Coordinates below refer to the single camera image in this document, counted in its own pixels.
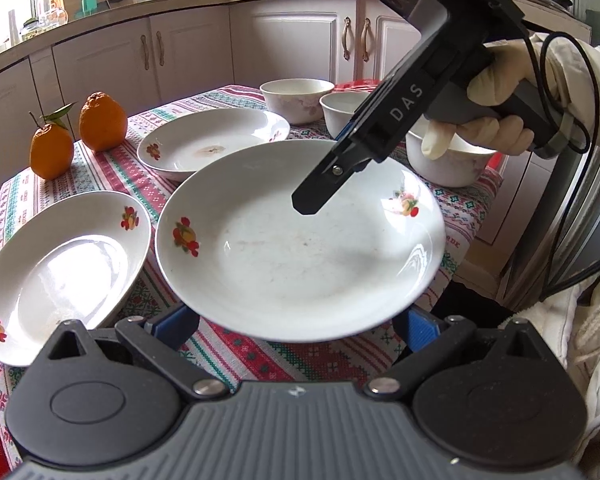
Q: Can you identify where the person's white jacket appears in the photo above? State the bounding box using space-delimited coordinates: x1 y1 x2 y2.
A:
499 274 600 480

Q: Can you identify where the person's right hand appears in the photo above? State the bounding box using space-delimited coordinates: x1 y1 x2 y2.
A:
421 37 537 160

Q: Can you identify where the stainless steel appliance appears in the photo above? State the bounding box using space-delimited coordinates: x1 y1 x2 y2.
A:
495 7 600 306

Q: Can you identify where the kitchen countertop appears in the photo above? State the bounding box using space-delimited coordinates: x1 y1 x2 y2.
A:
0 0 595 88

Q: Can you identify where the red green patterned tablecloth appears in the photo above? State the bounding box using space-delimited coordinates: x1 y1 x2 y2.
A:
0 83 507 472

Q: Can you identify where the plain white bowl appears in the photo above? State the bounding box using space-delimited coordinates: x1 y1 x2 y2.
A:
319 91 381 141

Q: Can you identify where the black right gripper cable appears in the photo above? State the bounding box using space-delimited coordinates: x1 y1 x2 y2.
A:
524 31 600 303

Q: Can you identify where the orange with green leaves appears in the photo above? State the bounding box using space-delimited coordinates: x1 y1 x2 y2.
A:
28 102 77 181

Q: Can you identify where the bumpy orange citrus fruit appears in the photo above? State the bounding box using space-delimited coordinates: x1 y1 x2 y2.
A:
78 91 128 153

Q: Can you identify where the white bowl pink floral print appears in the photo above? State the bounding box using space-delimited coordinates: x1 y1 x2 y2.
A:
259 78 336 126
405 119 499 189

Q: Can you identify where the large white floral plate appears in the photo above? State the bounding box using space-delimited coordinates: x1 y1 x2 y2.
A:
155 139 447 344

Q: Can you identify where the person's right forearm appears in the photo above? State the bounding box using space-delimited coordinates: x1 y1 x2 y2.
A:
530 32 600 152

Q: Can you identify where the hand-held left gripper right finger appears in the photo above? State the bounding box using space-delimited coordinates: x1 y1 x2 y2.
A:
364 309 549 402

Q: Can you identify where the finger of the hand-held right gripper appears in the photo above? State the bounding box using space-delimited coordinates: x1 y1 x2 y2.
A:
291 135 377 216
336 119 361 145

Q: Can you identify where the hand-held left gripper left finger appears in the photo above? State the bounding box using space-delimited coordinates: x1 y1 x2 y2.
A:
46 304 231 402

